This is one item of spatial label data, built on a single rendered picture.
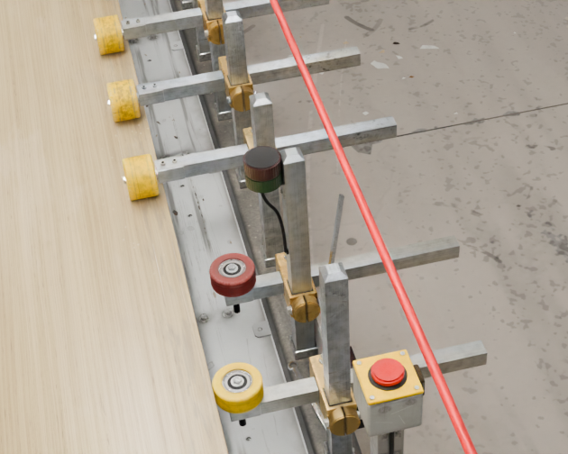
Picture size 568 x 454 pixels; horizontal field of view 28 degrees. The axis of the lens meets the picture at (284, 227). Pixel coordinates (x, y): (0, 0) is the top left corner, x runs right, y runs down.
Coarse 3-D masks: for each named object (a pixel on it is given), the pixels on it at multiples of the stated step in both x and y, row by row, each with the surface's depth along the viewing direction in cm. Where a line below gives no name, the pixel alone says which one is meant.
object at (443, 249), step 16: (432, 240) 206; (448, 240) 206; (352, 256) 204; (368, 256) 204; (400, 256) 203; (416, 256) 204; (432, 256) 205; (448, 256) 206; (352, 272) 203; (368, 272) 204; (384, 272) 205; (256, 288) 200; (272, 288) 201
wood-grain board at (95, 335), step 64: (0, 0) 268; (64, 0) 266; (0, 64) 248; (64, 64) 247; (128, 64) 246; (0, 128) 231; (64, 128) 230; (128, 128) 229; (0, 192) 216; (64, 192) 215; (0, 256) 203; (64, 256) 202; (128, 256) 201; (0, 320) 192; (64, 320) 191; (128, 320) 190; (192, 320) 189; (0, 384) 181; (64, 384) 181; (128, 384) 180; (192, 384) 179; (0, 448) 172; (64, 448) 172; (128, 448) 171; (192, 448) 170
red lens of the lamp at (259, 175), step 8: (280, 160) 177; (248, 168) 176; (256, 168) 175; (264, 168) 175; (272, 168) 175; (280, 168) 177; (248, 176) 177; (256, 176) 176; (264, 176) 176; (272, 176) 176
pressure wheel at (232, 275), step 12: (216, 264) 198; (228, 264) 198; (240, 264) 198; (252, 264) 197; (216, 276) 196; (228, 276) 196; (240, 276) 195; (252, 276) 196; (216, 288) 196; (228, 288) 195; (240, 288) 195
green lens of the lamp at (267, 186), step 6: (246, 180) 178; (252, 180) 177; (270, 180) 177; (276, 180) 177; (282, 180) 180; (252, 186) 178; (258, 186) 177; (264, 186) 177; (270, 186) 177; (276, 186) 178; (258, 192) 178; (264, 192) 178
